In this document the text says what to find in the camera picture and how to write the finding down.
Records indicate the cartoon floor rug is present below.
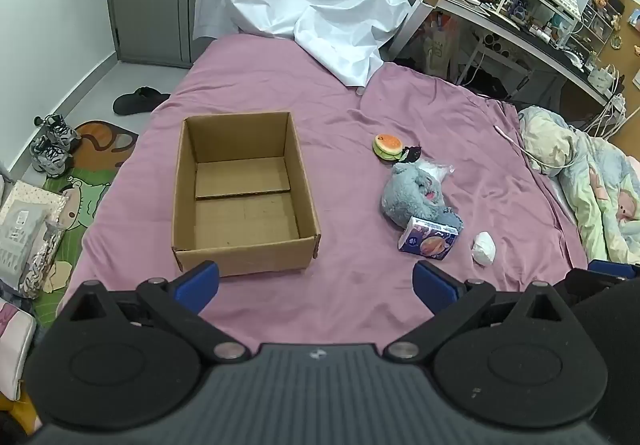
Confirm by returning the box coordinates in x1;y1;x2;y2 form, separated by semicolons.
30;121;140;326

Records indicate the white charging cable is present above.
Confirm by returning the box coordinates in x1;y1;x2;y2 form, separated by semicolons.
492;124;567;174

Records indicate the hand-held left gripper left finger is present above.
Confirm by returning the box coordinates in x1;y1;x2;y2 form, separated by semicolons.
57;261;252;365

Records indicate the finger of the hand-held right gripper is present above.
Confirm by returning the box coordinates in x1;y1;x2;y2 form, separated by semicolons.
559;259;640;298

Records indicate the black slipper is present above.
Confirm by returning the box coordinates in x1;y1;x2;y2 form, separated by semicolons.
135;86;172;102
112;92;153;116

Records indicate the hamburger plush toy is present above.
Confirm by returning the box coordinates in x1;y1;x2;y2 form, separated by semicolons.
372;134;405;161

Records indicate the grey plush toy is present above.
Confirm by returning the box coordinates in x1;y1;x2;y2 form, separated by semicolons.
381;162;464;231

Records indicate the beige patterned box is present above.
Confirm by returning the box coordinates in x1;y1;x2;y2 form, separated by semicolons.
0;181;64;226

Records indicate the silver patterned bag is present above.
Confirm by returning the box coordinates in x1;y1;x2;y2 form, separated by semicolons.
22;220;69;299

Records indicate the pink white bag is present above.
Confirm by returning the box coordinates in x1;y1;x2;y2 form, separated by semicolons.
0;302;38;401

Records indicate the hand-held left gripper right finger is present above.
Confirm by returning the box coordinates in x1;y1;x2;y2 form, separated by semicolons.
384;260;581;362

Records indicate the white draped cloth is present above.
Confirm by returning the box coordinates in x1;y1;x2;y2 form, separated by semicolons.
192;0;413;88

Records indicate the clear plastic bag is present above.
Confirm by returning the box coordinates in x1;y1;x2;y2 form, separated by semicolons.
410;158;456;187

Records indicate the blue tissue pack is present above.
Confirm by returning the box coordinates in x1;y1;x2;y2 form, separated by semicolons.
398;216;458;260

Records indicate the bundle of white cables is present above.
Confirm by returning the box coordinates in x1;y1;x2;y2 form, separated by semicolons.
582;94;629;139

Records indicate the white handled basket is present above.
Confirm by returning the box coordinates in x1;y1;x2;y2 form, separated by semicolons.
587;65;619;94

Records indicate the white desk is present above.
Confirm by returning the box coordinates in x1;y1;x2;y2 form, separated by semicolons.
404;0;627;107

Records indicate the pastel patterned quilt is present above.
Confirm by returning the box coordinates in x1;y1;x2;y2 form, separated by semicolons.
517;105;640;264

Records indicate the pink bed sheet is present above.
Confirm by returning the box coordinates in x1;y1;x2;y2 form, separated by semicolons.
55;34;588;351

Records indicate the brown cardboard box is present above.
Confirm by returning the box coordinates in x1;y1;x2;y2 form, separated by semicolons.
171;111;322;278

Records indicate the grey plastic basket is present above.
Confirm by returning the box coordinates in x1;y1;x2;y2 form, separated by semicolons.
0;212;49;287

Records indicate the brown paper bag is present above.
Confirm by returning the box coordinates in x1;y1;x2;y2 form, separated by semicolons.
420;12;461;76

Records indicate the white paper ball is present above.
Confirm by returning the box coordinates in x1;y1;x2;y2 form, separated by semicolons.
471;231;497;267

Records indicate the grey white sneaker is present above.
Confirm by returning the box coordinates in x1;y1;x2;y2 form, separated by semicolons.
30;135;69;176
34;114;82;152

